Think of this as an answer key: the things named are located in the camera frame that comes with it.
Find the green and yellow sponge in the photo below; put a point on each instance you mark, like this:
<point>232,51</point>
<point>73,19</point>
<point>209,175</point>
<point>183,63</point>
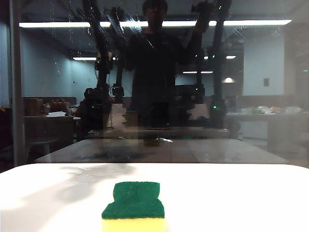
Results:
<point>135,203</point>

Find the large glass pane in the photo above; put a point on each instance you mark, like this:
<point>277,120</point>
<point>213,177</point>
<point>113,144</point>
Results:
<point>169,96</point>

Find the cluttered office desk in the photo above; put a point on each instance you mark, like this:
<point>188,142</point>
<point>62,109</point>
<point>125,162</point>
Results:
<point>48,125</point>

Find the small round side table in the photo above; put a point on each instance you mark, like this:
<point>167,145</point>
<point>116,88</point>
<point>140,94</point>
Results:
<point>41,142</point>

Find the grey metal frame post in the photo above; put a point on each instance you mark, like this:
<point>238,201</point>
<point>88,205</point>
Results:
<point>17,84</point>

